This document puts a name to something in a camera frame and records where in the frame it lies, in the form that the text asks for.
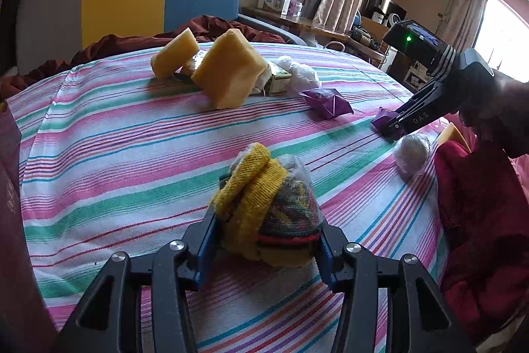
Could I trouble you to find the small foil packet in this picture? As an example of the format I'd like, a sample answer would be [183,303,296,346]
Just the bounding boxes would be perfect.
[174,49,209,81]

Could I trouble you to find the wooden desk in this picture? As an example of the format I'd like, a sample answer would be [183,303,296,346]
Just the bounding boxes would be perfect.
[242,7,387,68]

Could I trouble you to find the purple snack packet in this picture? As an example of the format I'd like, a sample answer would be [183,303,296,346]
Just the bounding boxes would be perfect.
[298,87,354,120]
[371,108,408,141]

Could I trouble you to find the person's right hand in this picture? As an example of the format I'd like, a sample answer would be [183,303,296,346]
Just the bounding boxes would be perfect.
[457,72,529,159]

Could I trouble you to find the white crumpled plastic bag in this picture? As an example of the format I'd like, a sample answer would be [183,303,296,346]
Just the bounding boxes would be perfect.
[276,55,322,91]

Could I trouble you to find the large yellow sponge block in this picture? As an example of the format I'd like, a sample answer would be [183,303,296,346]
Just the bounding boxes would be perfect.
[190,29,269,110]

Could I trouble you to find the red cloth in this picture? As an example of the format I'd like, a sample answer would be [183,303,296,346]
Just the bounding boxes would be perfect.
[432,125,529,345]

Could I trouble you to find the pale curtain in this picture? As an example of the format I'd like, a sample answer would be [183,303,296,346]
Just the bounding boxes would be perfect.
[438,0,492,48]

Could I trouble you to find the small green box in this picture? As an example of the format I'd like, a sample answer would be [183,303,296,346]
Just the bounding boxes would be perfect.
[258,61,292,96]

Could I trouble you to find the yellow sponge wedge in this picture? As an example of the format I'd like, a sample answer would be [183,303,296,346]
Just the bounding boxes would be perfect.
[438,122,472,153]

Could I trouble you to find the yellow knit sock bundle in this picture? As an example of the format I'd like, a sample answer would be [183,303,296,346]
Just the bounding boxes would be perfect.
[210,142,325,269]

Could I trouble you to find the black rolled mat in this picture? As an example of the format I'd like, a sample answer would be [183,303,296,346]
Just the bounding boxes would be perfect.
[0,0,28,72]

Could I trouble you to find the small yellow sponge block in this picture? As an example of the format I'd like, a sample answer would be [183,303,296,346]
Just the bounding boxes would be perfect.
[150,27,200,80]

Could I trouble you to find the maroon blanket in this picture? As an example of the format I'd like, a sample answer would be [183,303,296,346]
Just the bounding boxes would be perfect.
[0,16,306,97]

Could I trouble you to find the blue bed frame rail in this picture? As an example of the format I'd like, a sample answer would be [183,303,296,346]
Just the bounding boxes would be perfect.
[237,14,308,45]

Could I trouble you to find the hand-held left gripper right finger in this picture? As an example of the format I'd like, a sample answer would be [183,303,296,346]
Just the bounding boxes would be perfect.
[314,221,476,353]

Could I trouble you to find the white wrapped ball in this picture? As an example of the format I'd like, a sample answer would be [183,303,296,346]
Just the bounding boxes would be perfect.
[393,133,433,178]

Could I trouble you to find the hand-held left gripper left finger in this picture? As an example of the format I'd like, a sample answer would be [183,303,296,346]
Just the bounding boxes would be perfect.
[52,207,220,353]

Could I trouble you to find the bright window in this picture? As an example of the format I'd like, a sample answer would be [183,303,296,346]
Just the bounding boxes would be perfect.
[473,0,529,83]

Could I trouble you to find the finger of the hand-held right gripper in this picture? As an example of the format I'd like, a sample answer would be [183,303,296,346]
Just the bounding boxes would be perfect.
[382,82,459,141]

